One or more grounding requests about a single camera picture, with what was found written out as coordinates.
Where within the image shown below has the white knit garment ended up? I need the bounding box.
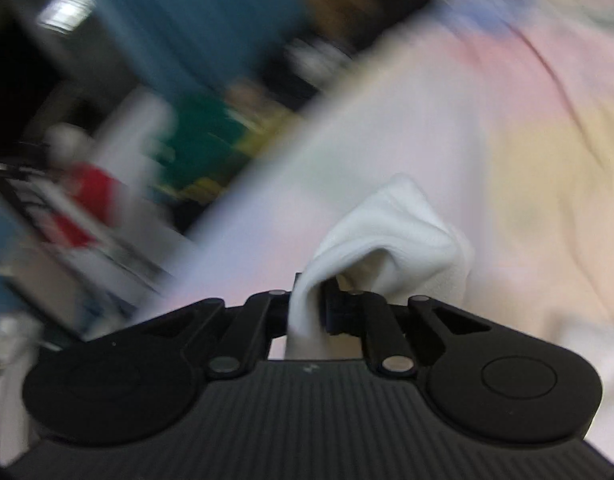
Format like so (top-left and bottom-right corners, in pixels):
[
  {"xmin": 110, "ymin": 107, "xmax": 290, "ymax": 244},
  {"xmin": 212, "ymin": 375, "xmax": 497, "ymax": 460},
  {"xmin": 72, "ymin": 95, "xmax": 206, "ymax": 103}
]
[{"xmin": 284, "ymin": 174, "xmax": 474, "ymax": 360}]

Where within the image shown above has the metal clothes rack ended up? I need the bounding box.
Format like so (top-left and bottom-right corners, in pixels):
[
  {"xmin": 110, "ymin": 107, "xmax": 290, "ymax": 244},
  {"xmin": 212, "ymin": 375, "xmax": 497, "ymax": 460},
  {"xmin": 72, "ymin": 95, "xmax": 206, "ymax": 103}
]
[{"xmin": 0, "ymin": 162, "xmax": 183, "ymax": 310}]

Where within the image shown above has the green garment pile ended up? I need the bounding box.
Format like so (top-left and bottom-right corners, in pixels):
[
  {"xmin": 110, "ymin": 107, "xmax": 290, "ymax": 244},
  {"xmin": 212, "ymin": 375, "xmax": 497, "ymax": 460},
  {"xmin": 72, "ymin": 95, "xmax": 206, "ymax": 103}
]
[{"xmin": 153, "ymin": 93, "xmax": 249, "ymax": 193}]

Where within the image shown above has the red cloth on rack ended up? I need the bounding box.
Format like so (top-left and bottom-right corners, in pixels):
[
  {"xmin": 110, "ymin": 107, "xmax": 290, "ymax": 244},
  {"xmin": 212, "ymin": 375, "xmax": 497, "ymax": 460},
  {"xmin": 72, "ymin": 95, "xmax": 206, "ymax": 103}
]
[{"xmin": 51, "ymin": 162, "xmax": 121, "ymax": 248}]

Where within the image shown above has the pastel rainbow bed quilt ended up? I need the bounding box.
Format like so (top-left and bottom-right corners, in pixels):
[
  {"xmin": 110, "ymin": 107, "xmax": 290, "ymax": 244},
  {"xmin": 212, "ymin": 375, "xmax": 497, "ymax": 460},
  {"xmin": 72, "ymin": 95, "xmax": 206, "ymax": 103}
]
[{"xmin": 138, "ymin": 0, "xmax": 614, "ymax": 461}]

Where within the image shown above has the right blue curtain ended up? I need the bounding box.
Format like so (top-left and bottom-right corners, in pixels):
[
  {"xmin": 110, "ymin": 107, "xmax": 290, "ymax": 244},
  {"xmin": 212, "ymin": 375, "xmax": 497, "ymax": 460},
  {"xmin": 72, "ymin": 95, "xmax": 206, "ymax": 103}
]
[{"xmin": 94, "ymin": 0, "xmax": 306, "ymax": 102}]

